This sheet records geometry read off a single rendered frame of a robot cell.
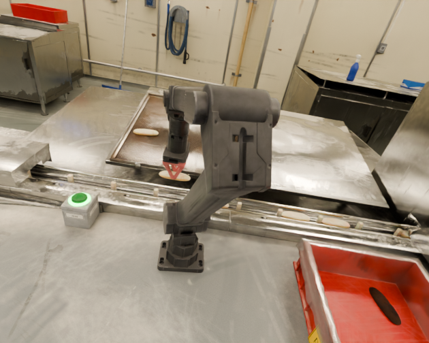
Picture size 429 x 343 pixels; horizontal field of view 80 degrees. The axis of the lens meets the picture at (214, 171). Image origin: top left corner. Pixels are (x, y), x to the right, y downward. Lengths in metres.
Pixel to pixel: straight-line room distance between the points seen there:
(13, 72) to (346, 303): 3.47
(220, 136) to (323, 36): 4.34
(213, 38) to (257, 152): 4.11
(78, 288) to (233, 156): 0.52
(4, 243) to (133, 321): 0.40
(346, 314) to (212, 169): 0.60
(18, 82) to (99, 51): 1.67
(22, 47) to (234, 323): 3.20
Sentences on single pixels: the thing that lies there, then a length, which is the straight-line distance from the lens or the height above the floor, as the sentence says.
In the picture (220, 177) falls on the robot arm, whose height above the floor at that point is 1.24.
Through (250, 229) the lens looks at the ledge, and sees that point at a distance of 0.81.
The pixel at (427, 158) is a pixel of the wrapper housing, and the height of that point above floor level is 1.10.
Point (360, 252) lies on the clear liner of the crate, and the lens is 0.81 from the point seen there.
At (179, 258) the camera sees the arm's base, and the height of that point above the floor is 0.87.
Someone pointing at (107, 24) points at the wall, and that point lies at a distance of 4.75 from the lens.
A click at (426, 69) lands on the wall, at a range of 5.38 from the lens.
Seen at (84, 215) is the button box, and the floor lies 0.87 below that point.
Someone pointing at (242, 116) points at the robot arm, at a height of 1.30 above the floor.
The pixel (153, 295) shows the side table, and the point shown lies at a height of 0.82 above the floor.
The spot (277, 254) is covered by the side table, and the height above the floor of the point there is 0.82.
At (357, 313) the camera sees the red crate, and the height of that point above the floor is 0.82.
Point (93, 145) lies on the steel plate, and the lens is 1.21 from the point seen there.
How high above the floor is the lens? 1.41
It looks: 33 degrees down
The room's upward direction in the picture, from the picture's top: 11 degrees clockwise
